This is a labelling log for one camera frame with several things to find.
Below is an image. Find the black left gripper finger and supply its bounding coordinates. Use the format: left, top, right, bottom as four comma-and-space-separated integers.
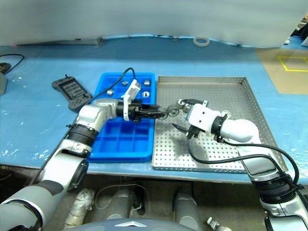
143, 104, 163, 113
143, 111, 168, 119

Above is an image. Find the blue compartment tray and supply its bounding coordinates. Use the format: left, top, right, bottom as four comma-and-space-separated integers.
87, 72, 157, 163

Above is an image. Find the grey device block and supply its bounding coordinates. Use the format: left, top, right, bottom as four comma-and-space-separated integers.
0, 72, 8, 96

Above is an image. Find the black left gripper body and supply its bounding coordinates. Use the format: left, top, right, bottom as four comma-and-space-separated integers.
127, 99, 145, 124

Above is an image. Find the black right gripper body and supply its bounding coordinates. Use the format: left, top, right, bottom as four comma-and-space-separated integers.
186, 125, 201, 140

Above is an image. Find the white wrapped pipe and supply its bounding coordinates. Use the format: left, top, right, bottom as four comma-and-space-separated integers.
63, 188, 96, 230

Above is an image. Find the grey robot right leg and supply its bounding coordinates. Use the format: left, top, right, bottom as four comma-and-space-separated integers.
173, 190, 205, 231

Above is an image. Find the brown cardboard sheet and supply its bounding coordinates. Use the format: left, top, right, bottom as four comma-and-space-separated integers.
256, 48, 308, 95

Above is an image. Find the dark grey handheld controller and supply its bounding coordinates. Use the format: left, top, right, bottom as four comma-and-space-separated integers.
51, 75, 93, 112

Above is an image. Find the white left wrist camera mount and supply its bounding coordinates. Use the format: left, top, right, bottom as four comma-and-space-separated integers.
122, 79, 141, 121

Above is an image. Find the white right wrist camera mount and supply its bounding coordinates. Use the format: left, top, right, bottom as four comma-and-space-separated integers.
186, 100, 217, 136

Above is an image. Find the grey robot leg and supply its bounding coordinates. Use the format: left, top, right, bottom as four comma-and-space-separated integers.
173, 190, 205, 231
105, 186, 145, 222

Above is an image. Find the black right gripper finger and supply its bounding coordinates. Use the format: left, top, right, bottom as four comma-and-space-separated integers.
179, 98, 205, 106
171, 123, 189, 136

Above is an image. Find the thin black table cable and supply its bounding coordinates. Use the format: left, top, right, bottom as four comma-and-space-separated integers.
0, 53, 25, 74

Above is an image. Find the grey robot left leg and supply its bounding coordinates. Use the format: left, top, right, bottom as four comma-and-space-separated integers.
105, 186, 145, 222

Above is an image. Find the person in dark clothes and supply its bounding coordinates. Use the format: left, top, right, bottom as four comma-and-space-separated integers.
295, 14, 308, 47

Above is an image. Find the white tape roll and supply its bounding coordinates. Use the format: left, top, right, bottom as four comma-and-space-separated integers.
192, 36, 210, 47

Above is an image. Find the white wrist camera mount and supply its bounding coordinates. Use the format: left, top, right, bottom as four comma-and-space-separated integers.
186, 100, 217, 136
122, 79, 141, 121

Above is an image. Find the grey robot torso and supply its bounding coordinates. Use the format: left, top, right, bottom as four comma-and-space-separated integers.
69, 217, 191, 231

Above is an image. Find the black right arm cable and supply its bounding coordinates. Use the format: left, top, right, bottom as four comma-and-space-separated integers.
186, 134, 305, 193

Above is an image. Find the perforated metal tray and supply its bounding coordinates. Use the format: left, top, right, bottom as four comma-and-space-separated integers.
152, 76, 289, 174

